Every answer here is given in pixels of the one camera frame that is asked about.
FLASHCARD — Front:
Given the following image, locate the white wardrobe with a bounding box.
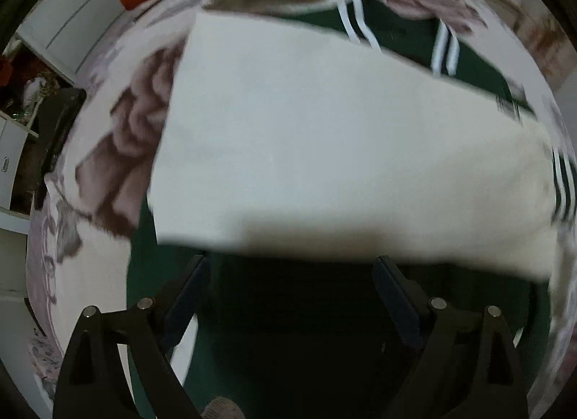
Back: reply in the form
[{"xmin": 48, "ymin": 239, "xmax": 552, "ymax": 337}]
[{"xmin": 16, "ymin": 0, "xmax": 136, "ymax": 86}]

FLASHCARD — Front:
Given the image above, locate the white drawer cabinet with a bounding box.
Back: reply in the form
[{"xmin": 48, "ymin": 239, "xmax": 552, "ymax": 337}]
[{"xmin": 0, "ymin": 111, "xmax": 41, "ymax": 221}]

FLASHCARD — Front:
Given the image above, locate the green and cream striped jacket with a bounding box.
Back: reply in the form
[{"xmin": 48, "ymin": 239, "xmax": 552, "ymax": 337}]
[{"xmin": 126, "ymin": 0, "xmax": 577, "ymax": 419}]

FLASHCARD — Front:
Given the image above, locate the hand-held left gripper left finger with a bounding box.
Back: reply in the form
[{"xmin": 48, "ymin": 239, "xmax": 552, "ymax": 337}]
[{"xmin": 53, "ymin": 255, "xmax": 211, "ymax": 419}]

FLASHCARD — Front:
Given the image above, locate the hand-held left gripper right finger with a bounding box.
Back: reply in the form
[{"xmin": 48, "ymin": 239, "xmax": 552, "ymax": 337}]
[{"xmin": 373, "ymin": 256, "xmax": 529, "ymax": 419}]

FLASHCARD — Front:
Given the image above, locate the floral bed sheet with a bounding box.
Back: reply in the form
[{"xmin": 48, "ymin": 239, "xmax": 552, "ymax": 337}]
[{"xmin": 25, "ymin": 0, "xmax": 577, "ymax": 406}]

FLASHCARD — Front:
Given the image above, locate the black object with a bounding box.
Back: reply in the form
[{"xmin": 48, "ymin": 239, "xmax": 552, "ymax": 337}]
[{"xmin": 34, "ymin": 87, "xmax": 88, "ymax": 208}]

